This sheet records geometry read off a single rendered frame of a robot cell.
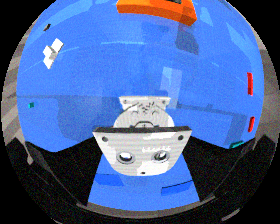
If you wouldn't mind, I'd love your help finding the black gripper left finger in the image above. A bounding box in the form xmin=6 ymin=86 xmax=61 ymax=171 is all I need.
xmin=25 ymin=136 xmax=104 ymax=207

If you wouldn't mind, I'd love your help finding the cyan flat bar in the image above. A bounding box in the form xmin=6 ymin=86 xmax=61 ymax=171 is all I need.
xmin=229 ymin=139 xmax=244 ymax=148

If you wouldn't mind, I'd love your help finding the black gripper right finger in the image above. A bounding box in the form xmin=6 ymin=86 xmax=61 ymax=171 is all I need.
xmin=181 ymin=136 xmax=256 ymax=202

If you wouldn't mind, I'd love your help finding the small teal block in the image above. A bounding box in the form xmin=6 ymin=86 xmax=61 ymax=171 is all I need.
xmin=27 ymin=102 xmax=34 ymax=108

